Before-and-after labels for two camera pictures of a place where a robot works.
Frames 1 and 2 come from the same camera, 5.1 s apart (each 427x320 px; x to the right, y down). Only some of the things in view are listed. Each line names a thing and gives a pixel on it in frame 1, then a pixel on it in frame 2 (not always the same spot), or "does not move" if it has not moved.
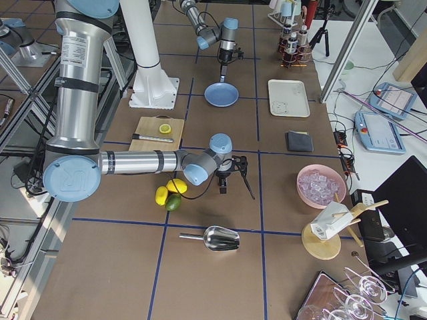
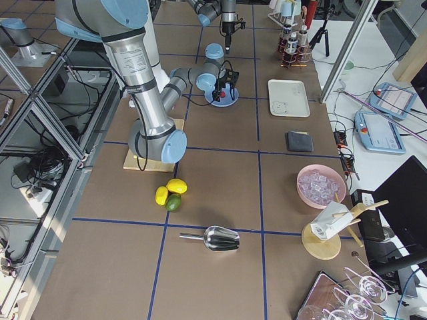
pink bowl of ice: [319, 185] does not move
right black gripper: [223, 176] -> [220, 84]
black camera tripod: [331, 11] does not move
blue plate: [221, 95] does not move
